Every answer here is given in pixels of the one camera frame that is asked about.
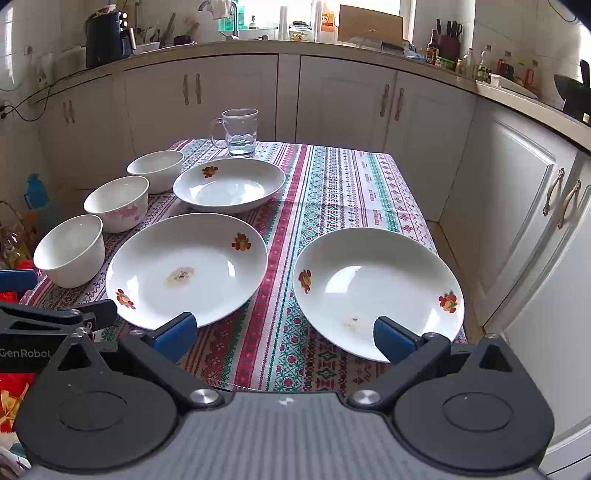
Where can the plastic cooking oil bottle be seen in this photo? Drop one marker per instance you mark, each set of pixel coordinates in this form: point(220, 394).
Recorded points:
point(11, 249)

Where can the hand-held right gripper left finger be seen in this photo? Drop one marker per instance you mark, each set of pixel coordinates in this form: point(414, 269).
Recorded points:
point(175, 334)

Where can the orange labelled bottle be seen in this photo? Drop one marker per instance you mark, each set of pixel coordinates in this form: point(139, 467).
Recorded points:
point(328, 23)

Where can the white dishcloth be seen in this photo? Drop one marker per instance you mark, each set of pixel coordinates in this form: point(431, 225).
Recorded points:
point(219, 7)

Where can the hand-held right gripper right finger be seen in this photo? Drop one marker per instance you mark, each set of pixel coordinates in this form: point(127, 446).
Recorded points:
point(395, 339)

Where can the wicker basket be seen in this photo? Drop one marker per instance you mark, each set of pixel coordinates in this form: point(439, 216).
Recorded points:
point(9, 217)

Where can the black air fryer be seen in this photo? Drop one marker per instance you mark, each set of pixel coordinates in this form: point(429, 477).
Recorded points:
point(108, 41)

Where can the clear glass bottle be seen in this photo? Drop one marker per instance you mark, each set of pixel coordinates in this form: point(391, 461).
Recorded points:
point(467, 64)

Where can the black wok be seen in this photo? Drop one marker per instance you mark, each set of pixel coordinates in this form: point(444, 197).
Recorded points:
point(575, 92)

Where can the clear glass mug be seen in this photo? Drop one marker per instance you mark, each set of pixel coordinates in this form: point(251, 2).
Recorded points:
point(240, 134)

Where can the dark red knife block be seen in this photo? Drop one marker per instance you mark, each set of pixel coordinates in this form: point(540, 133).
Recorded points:
point(448, 46)

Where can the red capped sauce bottle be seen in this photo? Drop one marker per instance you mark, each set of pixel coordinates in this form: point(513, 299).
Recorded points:
point(506, 67)

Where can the red gift box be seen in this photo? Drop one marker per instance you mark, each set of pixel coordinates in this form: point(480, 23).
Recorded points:
point(14, 397)

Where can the dark sauce bottle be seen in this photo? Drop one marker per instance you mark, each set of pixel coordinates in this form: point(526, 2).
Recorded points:
point(432, 48)

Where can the white plastic tray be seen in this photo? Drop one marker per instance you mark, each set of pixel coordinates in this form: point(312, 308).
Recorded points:
point(512, 85)

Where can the green labelled bottle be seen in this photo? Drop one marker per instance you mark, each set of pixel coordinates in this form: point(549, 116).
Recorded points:
point(484, 64)

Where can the white bowl with pink flowers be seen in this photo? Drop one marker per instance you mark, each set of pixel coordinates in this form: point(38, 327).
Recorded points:
point(117, 203)

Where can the striped patterned tablecloth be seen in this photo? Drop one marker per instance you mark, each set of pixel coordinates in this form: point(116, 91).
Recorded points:
point(323, 207)

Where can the glass storage jar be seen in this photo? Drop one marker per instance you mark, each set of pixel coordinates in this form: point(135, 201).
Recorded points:
point(300, 32)

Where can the stone kitchen countertop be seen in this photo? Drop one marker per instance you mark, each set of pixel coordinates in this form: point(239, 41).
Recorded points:
point(323, 48)

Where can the brown cardboard box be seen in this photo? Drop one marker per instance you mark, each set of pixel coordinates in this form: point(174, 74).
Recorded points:
point(369, 25)

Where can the blue thermos jug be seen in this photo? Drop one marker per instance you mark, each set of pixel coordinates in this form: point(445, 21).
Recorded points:
point(37, 191)

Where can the stacked white plastic cups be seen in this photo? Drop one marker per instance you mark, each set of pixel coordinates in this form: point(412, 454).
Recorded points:
point(283, 23)

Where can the metal sink faucet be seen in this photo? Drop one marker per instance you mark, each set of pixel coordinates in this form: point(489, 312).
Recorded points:
point(234, 21)

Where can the plain white bowl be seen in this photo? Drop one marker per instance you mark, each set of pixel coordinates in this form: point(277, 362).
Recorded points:
point(69, 254)
point(154, 170)

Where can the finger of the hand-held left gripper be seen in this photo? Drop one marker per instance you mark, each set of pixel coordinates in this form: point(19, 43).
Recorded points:
point(46, 318)
point(18, 279)

